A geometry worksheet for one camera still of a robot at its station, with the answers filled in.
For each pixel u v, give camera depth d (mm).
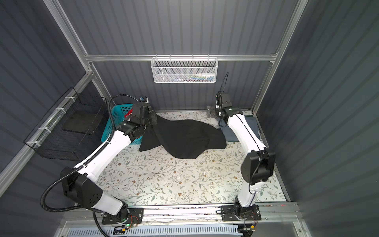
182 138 1025
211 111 786
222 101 653
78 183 411
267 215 740
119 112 1146
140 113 580
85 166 432
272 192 806
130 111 1156
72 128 738
